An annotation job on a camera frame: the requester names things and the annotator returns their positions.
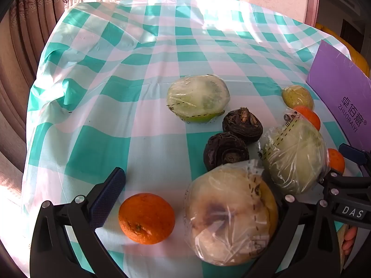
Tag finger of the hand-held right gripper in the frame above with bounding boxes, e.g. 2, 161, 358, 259
339, 143, 371, 177
319, 170, 371, 228

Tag green white checked tablecloth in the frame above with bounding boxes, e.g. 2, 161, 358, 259
25, 0, 363, 278

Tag yellow sofa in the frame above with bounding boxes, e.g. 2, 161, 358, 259
314, 22, 371, 76

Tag large plastic-wrapped yellow pear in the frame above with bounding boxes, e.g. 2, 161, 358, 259
184, 159, 279, 267

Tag small plastic-wrapped yellow-green apple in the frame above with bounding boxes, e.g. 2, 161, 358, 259
282, 85, 315, 111

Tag pink door frame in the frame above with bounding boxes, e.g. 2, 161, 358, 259
304, 0, 322, 25

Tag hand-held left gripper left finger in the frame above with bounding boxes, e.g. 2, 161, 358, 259
30, 167, 129, 278

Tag purple cardboard box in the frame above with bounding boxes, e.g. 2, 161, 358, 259
307, 40, 371, 158

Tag brown pleated curtain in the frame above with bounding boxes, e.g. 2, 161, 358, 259
0, 0, 73, 177

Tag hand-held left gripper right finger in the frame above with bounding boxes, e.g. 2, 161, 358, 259
246, 193, 342, 278

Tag person's right hand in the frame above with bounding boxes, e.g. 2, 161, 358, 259
341, 226, 359, 262

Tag dark water chestnut with sprout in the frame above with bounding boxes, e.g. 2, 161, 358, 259
222, 107, 264, 144

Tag orange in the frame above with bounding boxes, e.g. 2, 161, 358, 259
327, 148, 345, 175
293, 106, 321, 131
118, 193, 176, 245

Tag plastic-wrapped green apple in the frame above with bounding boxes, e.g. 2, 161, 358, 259
259, 108, 329, 196
166, 75, 231, 123

